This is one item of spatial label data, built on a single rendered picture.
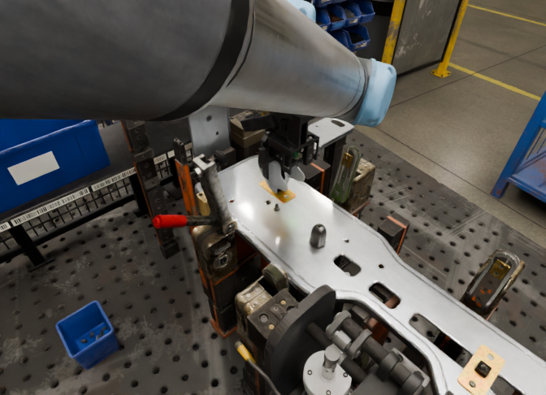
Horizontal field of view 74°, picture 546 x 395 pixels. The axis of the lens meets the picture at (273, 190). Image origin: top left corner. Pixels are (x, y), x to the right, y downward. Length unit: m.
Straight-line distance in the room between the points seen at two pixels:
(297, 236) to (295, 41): 0.57
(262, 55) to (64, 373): 0.95
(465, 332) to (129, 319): 0.77
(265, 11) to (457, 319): 0.62
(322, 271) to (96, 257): 0.74
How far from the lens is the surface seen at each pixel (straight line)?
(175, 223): 0.63
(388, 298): 0.73
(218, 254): 0.72
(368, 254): 0.75
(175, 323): 1.02
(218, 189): 0.63
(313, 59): 0.26
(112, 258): 1.20
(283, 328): 0.44
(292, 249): 0.74
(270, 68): 0.21
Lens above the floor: 1.57
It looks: 41 degrees down
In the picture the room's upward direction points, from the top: straight up
